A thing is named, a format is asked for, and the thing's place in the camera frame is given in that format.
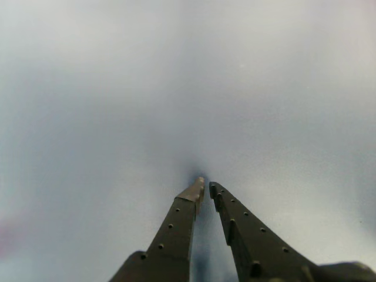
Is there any grey-blue table mat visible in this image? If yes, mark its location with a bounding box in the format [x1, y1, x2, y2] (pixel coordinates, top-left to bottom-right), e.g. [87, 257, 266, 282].
[0, 0, 376, 282]

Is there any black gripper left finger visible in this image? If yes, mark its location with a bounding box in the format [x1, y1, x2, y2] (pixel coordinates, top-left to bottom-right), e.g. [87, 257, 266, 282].
[109, 177, 206, 282]

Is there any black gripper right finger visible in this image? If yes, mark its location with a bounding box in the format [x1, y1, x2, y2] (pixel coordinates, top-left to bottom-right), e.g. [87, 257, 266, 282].
[209, 181, 324, 282]

